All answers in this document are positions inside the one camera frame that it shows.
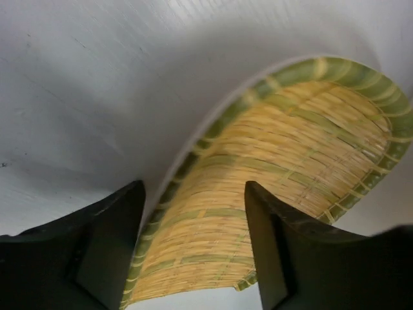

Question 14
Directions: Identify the oblong yellow woven tray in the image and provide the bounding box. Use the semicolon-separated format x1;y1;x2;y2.
120;57;412;309

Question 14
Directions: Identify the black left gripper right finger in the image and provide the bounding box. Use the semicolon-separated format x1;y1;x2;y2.
245;181;412;309

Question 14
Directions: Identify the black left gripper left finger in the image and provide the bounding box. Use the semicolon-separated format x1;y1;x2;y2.
1;181;146;309

